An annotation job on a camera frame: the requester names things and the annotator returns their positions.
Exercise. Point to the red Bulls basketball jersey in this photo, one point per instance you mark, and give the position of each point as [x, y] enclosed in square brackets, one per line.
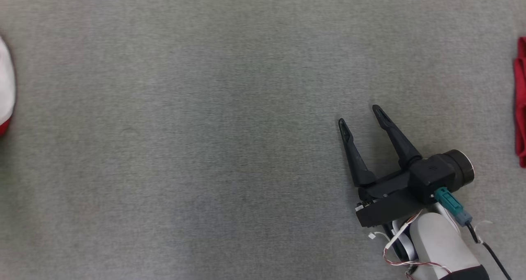
[522, 107]

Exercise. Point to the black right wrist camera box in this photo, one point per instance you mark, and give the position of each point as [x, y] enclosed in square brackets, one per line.
[435, 171]

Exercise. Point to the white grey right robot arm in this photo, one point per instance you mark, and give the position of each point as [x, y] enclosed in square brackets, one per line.
[439, 243]

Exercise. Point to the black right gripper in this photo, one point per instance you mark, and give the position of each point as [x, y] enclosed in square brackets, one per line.
[390, 202]

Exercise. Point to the red white shorts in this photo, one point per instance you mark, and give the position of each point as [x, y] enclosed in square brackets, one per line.
[5, 87]

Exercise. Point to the grey fabric sofa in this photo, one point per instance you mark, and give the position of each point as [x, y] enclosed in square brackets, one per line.
[205, 107]

